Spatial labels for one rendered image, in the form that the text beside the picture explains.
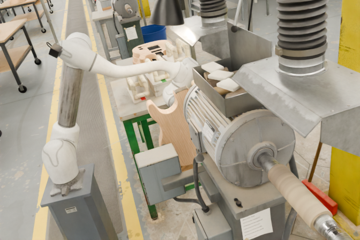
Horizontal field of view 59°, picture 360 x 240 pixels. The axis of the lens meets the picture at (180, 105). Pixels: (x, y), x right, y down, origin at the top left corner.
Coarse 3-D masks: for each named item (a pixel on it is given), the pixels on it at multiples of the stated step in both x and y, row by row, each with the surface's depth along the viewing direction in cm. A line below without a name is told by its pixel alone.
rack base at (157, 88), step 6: (162, 72) 224; (150, 78) 218; (168, 78) 213; (150, 84) 217; (156, 84) 208; (162, 84) 210; (168, 84) 211; (156, 90) 210; (162, 90) 211; (156, 96) 212
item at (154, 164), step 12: (168, 144) 130; (144, 156) 125; (156, 156) 124; (168, 156) 122; (144, 168) 120; (156, 168) 122; (168, 168) 123; (180, 168) 125; (144, 180) 122; (156, 180) 124; (156, 192) 127; (168, 192) 128; (180, 192) 130
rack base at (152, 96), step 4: (128, 88) 229; (136, 88) 227; (140, 88) 226; (128, 92) 226; (140, 92) 220; (152, 92) 217; (132, 96) 217; (148, 96) 212; (152, 96) 211; (132, 100) 213; (136, 100) 211; (140, 100) 209; (144, 100) 210
